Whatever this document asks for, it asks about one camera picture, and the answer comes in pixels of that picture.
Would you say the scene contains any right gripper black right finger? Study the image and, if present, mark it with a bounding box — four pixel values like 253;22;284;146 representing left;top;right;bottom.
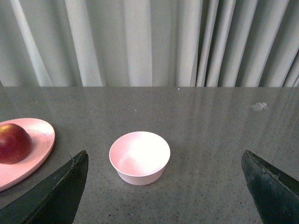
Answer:
241;150;299;224

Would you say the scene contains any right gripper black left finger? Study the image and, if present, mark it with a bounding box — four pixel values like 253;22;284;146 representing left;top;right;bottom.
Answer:
0;150;88;224

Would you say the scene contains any red apple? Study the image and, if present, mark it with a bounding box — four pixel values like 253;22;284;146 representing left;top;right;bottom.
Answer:
0;123;32;164

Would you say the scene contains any pink bowl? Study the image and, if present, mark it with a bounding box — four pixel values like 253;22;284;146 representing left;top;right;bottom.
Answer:
109;131;171;186

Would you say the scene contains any pink plate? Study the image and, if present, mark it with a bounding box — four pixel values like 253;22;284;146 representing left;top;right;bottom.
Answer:
0;118;55;191

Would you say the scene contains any crumpled clear plastic scrap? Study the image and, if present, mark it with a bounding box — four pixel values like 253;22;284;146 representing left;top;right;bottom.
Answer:
250;102;268;111

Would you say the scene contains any white pleated curtain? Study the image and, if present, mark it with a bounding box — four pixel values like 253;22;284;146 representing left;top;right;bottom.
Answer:
0;0;299;87

